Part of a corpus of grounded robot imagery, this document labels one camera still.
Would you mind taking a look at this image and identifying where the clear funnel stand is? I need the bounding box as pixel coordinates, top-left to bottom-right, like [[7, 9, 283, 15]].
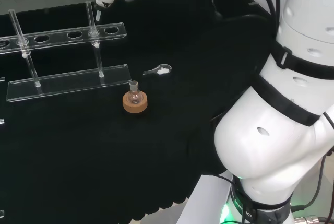
[[0, 1, 132, 103]]

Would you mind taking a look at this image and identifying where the glass weighing funnel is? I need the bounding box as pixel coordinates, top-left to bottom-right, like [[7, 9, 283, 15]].
[[142, 63, 173, 76]]

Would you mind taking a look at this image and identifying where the small round-bottom glass flask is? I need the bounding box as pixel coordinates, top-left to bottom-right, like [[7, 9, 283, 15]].
[[129, 80, 143, 104]]

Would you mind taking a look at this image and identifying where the black cloth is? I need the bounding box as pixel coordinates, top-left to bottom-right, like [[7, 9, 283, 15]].
[[0, 0, 281, 224]]

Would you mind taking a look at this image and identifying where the cork ring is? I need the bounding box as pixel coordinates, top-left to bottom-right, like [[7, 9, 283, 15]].
[[122, 91, 149, 114]]

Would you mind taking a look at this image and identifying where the black base cable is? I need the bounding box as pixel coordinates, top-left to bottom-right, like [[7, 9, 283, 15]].
[[291, 153, 334, 212]]

